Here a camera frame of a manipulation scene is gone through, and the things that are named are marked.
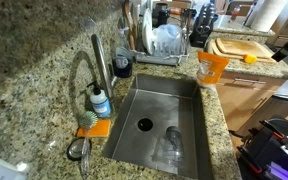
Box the steel kitchen faucet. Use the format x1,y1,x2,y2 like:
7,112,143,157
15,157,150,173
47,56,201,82
90,33,118,104

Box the white paper towel roll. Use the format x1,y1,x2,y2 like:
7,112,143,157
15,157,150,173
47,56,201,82
249,0,288,33

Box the yellow rubber duck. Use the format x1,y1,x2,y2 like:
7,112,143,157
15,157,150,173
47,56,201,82
243,53,258,65

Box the small wooden cutting board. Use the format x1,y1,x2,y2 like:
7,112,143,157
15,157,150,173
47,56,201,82
215,37,273,59

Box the wooden kitchen cabinet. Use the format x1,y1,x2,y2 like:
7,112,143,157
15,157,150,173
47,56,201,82
215,71,287,148

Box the large wooden cutting board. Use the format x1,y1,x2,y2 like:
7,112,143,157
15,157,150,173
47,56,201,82
207,38,278,64

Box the orange food pouch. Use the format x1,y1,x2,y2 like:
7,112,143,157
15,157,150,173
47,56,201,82
196,50,231,89

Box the steel scissors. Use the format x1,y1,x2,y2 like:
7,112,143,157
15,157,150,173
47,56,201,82
196,24,211,36

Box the black knife block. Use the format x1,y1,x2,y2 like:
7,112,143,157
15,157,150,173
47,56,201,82
189,3,219,48

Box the black robot cart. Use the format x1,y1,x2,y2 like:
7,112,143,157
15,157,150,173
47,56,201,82
230,116,288,180

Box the clear plastic container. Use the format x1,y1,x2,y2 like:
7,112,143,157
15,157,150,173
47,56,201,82
151,23,184,57

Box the black appliance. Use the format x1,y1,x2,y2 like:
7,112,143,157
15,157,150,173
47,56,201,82
152,2,171,28

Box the grey dish rack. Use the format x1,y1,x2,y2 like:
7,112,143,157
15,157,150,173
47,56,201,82
130,8,198,67

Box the white plate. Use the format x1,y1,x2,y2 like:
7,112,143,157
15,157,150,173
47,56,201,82
141,8,155,56

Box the clear drinking glass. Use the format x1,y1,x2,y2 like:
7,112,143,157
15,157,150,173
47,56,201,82
152,125,186,168

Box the stainless steel sink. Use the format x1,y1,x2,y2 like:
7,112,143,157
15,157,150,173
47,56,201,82
101,73,215,180

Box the wooden spoon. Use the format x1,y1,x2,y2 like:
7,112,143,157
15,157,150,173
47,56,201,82
123,0,137,51

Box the dark utensil cup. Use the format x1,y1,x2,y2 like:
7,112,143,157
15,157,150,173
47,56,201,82
112,46,134,79

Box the blue label soap dispenser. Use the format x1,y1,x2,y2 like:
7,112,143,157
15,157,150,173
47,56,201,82
86,80,112,118

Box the orange sponge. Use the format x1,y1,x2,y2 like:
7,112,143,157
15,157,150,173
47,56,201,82
76,118,112,138

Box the green head dish brush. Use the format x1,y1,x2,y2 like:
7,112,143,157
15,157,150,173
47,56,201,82
78,110,99,178

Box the round metal sink strainer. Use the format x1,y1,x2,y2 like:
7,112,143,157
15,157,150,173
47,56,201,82
66,137,93,162

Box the metal cabinet handle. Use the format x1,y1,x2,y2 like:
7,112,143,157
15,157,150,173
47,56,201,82
250,96,268,114
233,77,267,85

